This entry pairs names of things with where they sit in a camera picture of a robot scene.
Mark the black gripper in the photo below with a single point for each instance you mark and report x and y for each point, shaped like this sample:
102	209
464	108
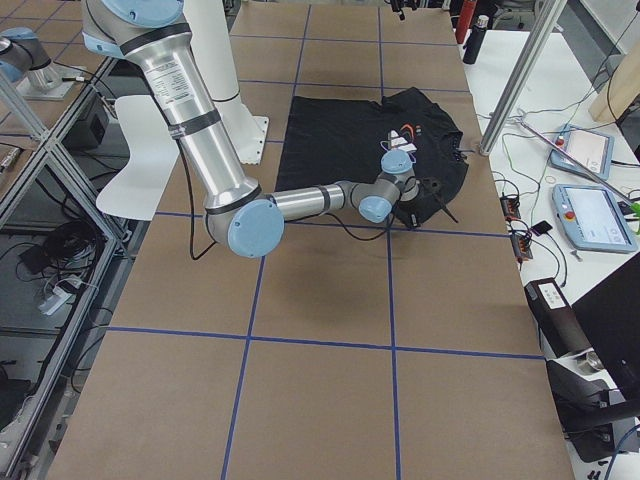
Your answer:
418	204

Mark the black graphic t-shirt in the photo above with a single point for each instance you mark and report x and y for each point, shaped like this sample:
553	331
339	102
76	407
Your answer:
329	140

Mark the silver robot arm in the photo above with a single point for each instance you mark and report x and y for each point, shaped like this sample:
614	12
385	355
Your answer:
394	159

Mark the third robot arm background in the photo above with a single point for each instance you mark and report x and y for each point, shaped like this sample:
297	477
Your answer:
25	62

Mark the orange connector block far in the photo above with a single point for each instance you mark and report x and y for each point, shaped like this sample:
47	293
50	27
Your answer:
510	207

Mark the orange connector block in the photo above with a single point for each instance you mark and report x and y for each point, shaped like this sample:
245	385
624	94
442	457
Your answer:
521	245
510	207

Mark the orange connector block near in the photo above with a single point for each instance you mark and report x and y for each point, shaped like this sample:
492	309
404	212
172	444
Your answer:
521	245

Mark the lower teach pendant tablet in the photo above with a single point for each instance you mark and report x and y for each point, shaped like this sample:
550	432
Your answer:
592	220

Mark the teach pendant tablet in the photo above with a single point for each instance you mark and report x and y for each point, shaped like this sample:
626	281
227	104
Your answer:
592	149
592	220

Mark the black water bottle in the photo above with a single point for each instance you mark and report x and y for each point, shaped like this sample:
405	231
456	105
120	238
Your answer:
475	40

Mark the upper teach pendant tablet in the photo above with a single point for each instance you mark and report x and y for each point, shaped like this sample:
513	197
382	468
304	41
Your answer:
592	149

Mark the black box with label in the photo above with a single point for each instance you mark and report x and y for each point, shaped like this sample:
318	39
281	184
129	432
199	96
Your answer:
555	317

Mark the red water bottle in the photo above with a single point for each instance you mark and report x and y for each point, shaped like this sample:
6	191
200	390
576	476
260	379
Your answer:
464	20

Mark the black monitor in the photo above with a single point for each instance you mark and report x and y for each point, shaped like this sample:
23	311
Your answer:
609	317

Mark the white plastic chair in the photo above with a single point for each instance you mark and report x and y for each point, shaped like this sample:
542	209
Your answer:
135	192

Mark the white power strip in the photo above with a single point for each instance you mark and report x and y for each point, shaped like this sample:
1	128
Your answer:
61	293

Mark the aluminium frame post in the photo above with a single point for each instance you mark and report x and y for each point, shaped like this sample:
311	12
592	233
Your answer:
536	40

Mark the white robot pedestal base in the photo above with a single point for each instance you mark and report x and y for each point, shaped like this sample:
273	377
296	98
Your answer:
211	47

